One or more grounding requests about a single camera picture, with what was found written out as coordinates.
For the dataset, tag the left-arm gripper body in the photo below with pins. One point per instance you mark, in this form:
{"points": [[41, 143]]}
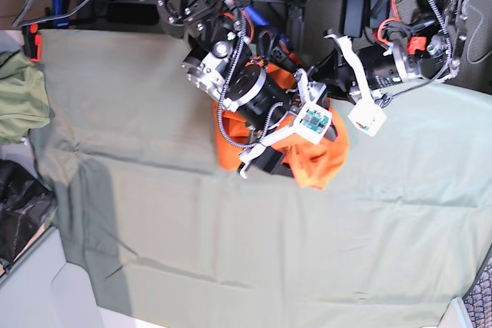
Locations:
{"points": [[368, 71]]}

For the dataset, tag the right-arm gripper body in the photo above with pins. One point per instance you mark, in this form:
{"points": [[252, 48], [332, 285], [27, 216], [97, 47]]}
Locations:
{"points": [[269, 109]]}

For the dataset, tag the orange T-shirt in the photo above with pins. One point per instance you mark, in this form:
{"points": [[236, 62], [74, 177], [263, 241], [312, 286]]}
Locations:
{"points": [[312, 165]]}

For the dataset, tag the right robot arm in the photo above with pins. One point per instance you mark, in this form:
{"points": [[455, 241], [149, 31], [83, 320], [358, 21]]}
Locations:
{"points": [[221, 45]]}

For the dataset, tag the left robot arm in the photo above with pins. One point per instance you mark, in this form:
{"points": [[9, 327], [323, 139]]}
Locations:
{"points": [[433, 32]]}

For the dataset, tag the black power adapter brick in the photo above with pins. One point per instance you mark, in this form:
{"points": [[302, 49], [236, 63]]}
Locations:
{"points": [[352, 18]]}

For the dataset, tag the blue red bar clamp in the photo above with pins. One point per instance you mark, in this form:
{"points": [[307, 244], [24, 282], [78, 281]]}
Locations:
{"points": [[272, 46]]}

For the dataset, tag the green table cloth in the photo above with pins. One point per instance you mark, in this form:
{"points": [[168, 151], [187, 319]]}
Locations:
{"points": [[169, 237]]}

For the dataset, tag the red black corner clamp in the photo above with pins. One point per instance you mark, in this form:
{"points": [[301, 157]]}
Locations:
{"points": [[32, 46]]}

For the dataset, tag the olive green garment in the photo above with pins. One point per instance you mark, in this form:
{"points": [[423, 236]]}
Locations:
{"points": [[24, 99]]}

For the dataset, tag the black plastic bag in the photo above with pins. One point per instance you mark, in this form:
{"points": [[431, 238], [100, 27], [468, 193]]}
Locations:
{"points": [[25, 204]]}

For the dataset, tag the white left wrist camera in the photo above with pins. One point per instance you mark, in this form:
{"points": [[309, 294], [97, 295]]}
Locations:
{"points": [[367, 116]]}

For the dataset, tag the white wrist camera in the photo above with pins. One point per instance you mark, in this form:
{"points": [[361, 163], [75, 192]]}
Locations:
{"points": [[367, 116], [312, 122]]}

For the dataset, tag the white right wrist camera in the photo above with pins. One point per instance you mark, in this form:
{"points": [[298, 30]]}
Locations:
{"points": [[312, 122]]}

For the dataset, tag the blue handled clamp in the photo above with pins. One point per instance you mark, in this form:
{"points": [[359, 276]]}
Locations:
{"points": [[58, 7]]}

